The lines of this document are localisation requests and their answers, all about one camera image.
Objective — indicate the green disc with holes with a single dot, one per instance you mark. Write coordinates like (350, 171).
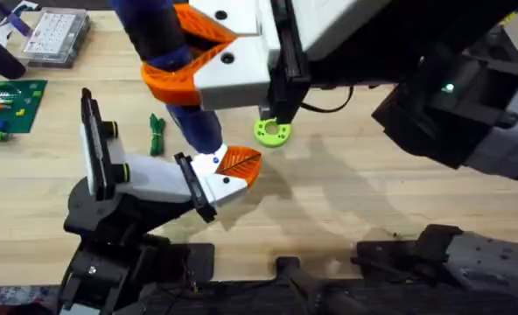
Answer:
(264, 135)

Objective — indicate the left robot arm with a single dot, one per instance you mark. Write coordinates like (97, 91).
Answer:
(106, 271)

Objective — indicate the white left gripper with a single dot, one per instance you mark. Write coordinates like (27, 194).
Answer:
(154, 177)

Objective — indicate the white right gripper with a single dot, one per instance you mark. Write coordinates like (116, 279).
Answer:
(342, 26)

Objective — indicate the green board with toy blocks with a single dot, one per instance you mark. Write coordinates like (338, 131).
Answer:
(9, 105)

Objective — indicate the blue electric screwdriver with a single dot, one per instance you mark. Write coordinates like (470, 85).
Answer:
(198, 127)

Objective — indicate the green toy vegetable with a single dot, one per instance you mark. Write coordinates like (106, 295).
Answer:
(157, 135)

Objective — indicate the clear plastic parts box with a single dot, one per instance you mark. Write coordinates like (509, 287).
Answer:
(55, 35)

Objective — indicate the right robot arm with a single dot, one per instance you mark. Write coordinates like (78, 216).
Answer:
(495, 262)

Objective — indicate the black rail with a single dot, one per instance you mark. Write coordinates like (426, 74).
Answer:
(250, 299)

